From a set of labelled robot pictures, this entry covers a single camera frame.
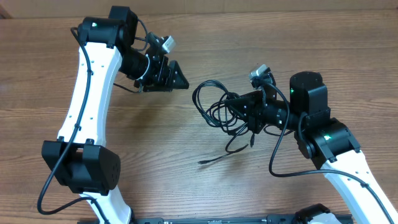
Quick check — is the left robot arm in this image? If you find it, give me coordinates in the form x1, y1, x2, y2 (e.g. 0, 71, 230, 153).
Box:
42, 6, 189, 223

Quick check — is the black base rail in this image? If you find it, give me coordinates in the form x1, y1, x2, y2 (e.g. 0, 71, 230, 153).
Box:
133, 215, 295, 224

